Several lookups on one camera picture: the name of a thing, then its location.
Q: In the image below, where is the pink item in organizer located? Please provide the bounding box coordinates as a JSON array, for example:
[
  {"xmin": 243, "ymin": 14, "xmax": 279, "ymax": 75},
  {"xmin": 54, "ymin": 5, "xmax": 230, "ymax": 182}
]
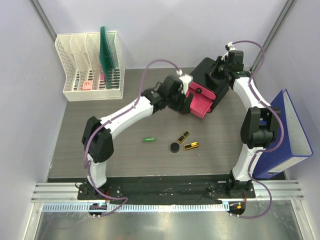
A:
[{"xmin": 99, "ymin": 66, "xmax": 105, "ymax": 81}]

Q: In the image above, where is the white mesh file organizer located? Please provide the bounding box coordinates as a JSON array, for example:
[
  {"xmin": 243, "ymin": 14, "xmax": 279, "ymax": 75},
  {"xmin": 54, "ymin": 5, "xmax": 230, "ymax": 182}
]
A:
[{"xmin": 54, "ymin": 31, "xmax": 125, "ymax": 102}]

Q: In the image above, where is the blue ring binder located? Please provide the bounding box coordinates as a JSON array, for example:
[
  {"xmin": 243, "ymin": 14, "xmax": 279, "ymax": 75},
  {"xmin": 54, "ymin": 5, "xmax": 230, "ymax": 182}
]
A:
[{"xmin": 253, "ymin": 89, "xmax": 313, "ymax": 179}]

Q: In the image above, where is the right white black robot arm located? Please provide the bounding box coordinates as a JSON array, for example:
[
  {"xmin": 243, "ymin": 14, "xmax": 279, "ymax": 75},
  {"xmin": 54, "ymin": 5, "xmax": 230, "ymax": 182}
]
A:
[{"xmin": 213, "ymin": 48, "xmax": 281, "ymax": 198}]

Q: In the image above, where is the black pink drawer organizer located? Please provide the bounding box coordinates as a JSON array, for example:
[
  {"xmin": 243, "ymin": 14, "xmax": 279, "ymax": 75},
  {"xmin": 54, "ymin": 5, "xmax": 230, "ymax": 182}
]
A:
[{"xmin": 190, "ymin": 57, "xmax": 229, "ymax": 114}]

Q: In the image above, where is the aluminium rail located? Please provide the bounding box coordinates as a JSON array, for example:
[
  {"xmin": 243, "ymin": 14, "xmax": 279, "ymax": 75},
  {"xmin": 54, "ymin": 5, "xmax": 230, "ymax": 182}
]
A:
[{"xmin": 31, "ymin": 180, "xmax": 304, "ymax": 216}]

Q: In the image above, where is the green board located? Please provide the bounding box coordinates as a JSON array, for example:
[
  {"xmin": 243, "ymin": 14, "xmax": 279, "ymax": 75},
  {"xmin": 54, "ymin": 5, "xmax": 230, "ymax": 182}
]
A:
[{"xmin": 99, "ymin": 26, "xmax": 115, "ymax": 87}]

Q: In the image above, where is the purple cable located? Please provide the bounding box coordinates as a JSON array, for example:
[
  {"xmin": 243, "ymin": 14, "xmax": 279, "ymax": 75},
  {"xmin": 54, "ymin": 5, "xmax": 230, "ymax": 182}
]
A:
[
  {"xmin": 228, "ymin": 39, "xmax": 285, "ymax": 220},
  {"xmin": 47, "ymin": 59, "xmax": 181, "ymax": 230}
]

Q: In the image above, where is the green lip balm tube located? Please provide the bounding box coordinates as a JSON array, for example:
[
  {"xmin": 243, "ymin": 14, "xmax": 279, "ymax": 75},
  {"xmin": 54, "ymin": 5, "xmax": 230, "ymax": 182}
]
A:
[{"xmin": 142, "ymin": 137, "xmax": 157, "ymax": 143}]

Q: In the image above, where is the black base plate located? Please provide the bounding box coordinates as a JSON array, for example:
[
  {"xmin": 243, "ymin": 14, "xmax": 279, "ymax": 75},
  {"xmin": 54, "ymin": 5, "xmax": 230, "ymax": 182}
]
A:
[{"xmin": 77, "ymin": 174, "xmax": 256, "ymax": 205}]

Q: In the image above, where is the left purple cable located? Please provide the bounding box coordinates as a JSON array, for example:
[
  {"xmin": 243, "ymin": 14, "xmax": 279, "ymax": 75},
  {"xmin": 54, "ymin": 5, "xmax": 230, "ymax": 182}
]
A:
[{"xmin": 47, "ymin": 59, "xmax": 181, "ymax": 230}]

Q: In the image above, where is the black gold lipstick case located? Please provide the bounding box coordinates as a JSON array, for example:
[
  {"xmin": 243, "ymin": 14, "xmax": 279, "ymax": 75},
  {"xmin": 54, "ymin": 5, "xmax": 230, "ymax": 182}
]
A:
[{"xmin": 177, "ymin": 130, "xmax": 190, "ymax": 144}]

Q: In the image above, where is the pink drawer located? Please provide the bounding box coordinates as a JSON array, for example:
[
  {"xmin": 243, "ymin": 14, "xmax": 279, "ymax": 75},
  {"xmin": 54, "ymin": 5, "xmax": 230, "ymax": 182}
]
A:
[
  {"xmin": 190, "ymin": 93, "xmax": 213, "ymax": 119},
  {"xmin": 187, "ymin": 82, "xmax": 216, "ymax": 100}
]

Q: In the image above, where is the pink eraser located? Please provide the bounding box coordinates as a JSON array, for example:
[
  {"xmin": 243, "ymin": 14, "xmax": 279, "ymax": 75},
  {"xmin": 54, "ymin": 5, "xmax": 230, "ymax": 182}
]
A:
[{"xmin": 81, "ymin": 80, "xmax": 93, "ymax": 91}]

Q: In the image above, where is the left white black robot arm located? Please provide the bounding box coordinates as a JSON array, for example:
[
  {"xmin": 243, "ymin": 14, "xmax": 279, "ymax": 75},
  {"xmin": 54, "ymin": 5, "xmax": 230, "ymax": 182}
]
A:
[{"xmin": 81, "ymin": 74, "xmax": 193, "ymax": 200}]

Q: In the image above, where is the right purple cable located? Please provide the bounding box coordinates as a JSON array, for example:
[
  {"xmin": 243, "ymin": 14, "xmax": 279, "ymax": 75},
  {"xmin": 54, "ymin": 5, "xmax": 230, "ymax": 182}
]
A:
[{"xmin": 228, "ymin": 39, "xmax": 285, "ymax": 220}]

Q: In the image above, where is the black round jar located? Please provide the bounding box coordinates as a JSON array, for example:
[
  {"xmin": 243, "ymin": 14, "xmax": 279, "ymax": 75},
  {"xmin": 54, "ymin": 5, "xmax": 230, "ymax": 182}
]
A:
[{"xmin": 170, "ymin": 142, "xmax": 180, "ymax": 153}]

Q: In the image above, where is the gold lipstick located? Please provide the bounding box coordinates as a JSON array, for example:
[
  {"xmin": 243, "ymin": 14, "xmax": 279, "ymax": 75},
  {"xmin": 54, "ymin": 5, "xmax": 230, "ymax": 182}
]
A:
[{"xmin": 183, "ymin": 141, "xmax": 199, "ymax": 151}]

